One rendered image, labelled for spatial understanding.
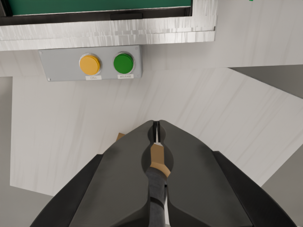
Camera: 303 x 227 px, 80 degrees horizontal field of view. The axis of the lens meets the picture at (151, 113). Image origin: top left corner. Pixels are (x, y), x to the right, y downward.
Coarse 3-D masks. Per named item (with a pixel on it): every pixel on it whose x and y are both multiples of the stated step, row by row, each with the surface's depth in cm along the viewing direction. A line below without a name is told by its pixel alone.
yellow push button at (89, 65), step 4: (84, 56) 36; (88, 56) 36; (92, 56) 37; (80, 60) 37; (84, 60) 37; (88, 60) 37; (92, 60) 37; (96, 60) 37; (80, 64) 37; (84, 64) 37; (88, 64) 37; (92, 64) 37; (96, 64) 37; (84, 68) 37; (88, 68) 37; (92, 68) 37; (96, 68) 37; (84, 72) 38; (88, 72) 38; (92, 72) 38; (96, 72) 38
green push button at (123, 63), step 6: (120, 54) 36; (126, 54) 36; (114, 60) 37; (120, 60) 37; (126, 60) 37; (132, 60) 37; (114, 66) 37; (120, 66) 37; (126, 66) 37; (132, 66) 37; (120, 72) 38; (126, 72) 38
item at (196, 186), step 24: (168, 144) 10; (192, 144) 10; (168, 168) 10; (192, 168) 8; (216, 168) 8; (168, 192) 7; (192, 192) 7; (216, 192) 7; (192, 216) 6; (216, 216) 6; (240, 216) 6
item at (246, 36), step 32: (224, 0) 41; (256, 0) 41; (288, 0) 41; (224, 32) 44; (256, 32) 44; (288, 32) 44; (0, 64) 48; (32, 64) 48; (160, 64) 48; (192, 64) 48; (224, 64) 48; (256, 64) 48; (288, 64) 48
